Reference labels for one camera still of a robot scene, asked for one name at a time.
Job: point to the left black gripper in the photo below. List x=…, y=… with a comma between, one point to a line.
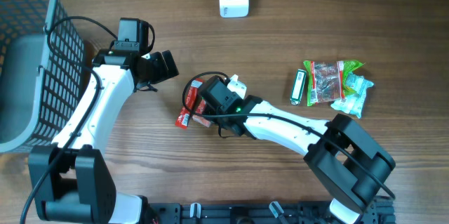
x=163, y=73

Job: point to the long red stick sachet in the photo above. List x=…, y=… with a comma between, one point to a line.
x=190, y=100

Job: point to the red snack sachet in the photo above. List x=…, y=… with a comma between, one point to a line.
x=199, y=114

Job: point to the green white gum pack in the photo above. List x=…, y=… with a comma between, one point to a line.
x=298, y=87

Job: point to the green gummy candy bag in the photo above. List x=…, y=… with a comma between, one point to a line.
x=327, y=80

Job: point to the teal tissue pack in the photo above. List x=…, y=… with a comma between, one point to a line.
x=353, y=104

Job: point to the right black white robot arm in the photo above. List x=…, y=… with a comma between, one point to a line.
x=349, y=163

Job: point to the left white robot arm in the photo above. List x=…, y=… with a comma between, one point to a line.
x=70, y=179

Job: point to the grey plastic mesh basket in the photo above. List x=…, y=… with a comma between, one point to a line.
x=39, y=90

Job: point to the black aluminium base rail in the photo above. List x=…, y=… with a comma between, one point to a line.
x=303, y=212

